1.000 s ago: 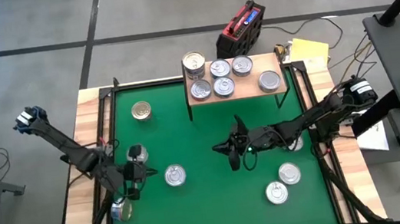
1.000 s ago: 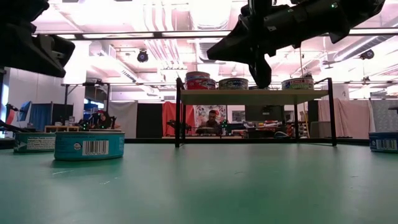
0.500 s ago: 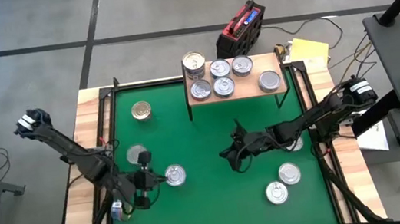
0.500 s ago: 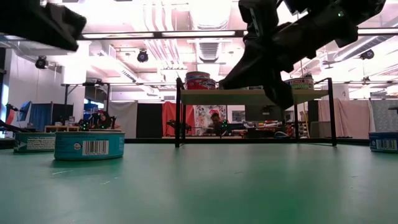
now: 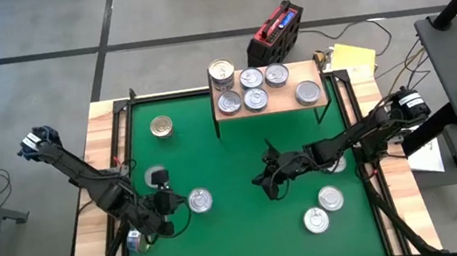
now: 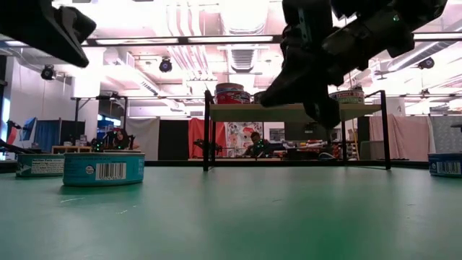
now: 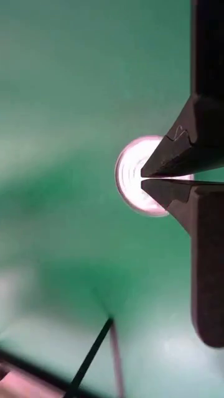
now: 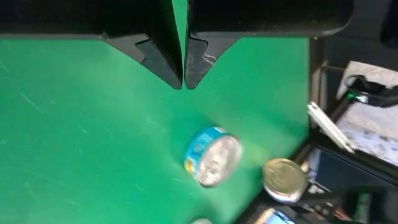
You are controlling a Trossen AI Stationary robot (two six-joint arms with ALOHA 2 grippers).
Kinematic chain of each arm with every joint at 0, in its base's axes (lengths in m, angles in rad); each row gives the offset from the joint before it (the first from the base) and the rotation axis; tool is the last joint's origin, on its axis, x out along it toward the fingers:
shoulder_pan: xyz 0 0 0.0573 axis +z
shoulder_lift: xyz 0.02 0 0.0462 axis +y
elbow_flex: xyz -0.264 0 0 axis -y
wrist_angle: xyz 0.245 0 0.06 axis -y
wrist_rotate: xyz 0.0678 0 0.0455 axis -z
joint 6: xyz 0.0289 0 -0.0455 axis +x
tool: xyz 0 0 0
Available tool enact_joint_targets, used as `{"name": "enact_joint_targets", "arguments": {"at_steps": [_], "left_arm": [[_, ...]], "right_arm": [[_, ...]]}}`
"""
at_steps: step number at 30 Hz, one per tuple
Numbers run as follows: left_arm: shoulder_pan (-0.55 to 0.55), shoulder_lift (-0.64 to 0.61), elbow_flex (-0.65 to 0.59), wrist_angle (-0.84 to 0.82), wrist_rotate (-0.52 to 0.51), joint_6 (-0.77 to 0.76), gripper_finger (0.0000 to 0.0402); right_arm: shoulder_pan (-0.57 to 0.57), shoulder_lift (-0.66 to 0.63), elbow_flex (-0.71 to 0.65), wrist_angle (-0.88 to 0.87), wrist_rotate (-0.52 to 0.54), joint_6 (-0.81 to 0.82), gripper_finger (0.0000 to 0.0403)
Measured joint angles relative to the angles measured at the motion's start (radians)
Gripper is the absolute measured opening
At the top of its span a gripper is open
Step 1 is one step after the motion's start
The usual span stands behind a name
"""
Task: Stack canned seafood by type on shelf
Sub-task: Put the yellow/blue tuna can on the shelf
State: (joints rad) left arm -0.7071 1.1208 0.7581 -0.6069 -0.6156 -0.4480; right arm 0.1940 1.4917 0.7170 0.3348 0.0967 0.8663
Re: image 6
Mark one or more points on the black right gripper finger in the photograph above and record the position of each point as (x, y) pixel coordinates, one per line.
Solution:
(296, 86)
(325, 112)

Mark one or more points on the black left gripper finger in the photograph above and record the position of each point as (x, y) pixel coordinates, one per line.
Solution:
(68, 36)

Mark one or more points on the large red albacore can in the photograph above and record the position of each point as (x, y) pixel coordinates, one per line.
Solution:
(233, 98)

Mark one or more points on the red label gold-lid can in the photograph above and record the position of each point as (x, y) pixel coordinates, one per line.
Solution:
(229, 86)

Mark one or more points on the blue label tuna can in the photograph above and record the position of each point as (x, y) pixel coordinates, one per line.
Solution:
(445, 166)

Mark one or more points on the large teal tuna can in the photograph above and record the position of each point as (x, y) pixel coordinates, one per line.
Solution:
(104, 169)
(39, 165)

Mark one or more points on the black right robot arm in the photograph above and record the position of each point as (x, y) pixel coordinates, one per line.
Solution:
(397, 29)

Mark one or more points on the wooden shelf with black legs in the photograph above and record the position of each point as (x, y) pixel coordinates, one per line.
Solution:
(252, 112)

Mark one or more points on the cluttered background workbench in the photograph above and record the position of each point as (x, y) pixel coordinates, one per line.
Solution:
(310, 146)

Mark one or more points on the black ceiling spotlight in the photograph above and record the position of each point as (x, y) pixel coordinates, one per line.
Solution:
(48, 72)
(426, 63)
(165, 65)

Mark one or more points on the person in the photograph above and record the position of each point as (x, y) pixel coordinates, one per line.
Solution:
(257, 144)
(122, 139)

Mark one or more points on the white and red poster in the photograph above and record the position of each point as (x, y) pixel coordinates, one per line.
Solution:
(238, 135)

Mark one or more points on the beige hanging cloth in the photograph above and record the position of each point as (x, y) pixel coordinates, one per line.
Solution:
(400, 137)

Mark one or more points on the blue tilted screen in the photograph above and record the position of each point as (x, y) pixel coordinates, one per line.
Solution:
(28, 128)

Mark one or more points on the blue hanging curtain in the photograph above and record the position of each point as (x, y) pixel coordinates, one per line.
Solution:
(47, 135)

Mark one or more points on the red hanging banner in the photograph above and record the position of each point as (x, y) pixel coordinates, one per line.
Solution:
(196, 130)

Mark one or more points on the wooden crate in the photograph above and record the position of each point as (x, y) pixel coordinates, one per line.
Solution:
(70, 148)

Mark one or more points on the red background object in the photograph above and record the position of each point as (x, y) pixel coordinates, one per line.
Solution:
(12, 136)

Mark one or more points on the grey hanging cloth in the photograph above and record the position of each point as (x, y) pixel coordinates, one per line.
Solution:
(447, 133)

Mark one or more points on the white hanging curtain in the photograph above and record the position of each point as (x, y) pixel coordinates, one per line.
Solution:
(142, 137)

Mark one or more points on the green table mat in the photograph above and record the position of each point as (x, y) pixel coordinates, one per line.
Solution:
(231, 216)

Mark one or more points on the ribbed ventilation duct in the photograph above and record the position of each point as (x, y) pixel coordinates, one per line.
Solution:
(242, 57)

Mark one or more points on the black background rig frame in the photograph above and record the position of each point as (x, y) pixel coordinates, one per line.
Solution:
(124, 119)

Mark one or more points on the black wall panel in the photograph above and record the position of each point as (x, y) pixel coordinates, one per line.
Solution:
(173, 139)

